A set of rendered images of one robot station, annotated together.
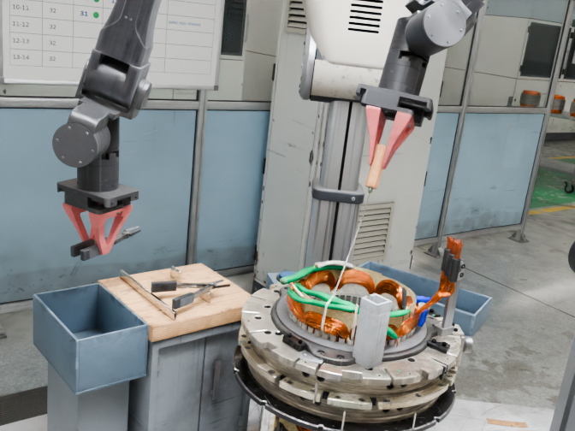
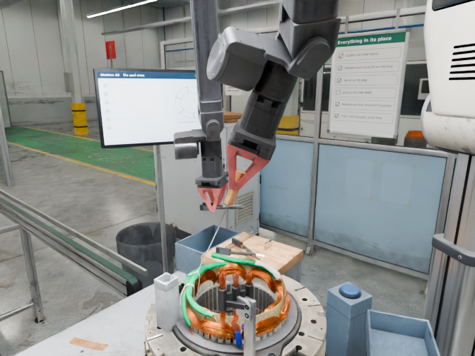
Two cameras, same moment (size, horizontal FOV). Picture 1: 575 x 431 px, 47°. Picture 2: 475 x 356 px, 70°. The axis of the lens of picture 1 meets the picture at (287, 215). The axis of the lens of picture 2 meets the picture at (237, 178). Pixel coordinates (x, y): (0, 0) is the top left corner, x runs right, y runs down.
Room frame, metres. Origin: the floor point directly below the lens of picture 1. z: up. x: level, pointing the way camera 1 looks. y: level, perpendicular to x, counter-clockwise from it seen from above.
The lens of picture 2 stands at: (0.78, -0.64, 1.49)
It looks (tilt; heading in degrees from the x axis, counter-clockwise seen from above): 15 degrees down; 78
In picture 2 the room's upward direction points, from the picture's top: straight up
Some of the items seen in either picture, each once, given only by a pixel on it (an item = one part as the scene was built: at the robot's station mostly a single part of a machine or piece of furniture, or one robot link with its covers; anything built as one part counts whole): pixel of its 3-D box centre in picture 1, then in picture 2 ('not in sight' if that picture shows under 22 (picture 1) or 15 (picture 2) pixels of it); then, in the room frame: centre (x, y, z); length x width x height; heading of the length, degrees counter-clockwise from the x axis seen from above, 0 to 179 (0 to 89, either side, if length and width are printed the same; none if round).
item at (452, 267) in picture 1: (451, 264); (236, 297); (0.86, -0.23, 1.21); 0.04 x 0.04 x 0.03; 44
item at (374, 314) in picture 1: (372, 331); (167, 302); (0.77, -0.13, 1.14); 0.03 x 0.03 x 0.09; 44
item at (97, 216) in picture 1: (98, 221); (213, 193); (0.90, 0.27, 1.20); 0.07 x 0.07 x 0.09; 61
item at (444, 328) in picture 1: (449, 296); (251, 334); (0.88, -0.24, 1.15); 0.03 x 0.02 x 0.12; 126
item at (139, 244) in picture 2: not in sight; (148, 256); (0.63, 1.53, 0.39); 0.39 x 0.39 x 0.35
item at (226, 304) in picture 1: (179, 298); (252, 256); (0.99, 0.16, 1.05); 0.20 x 0.19 x 0.02; 131
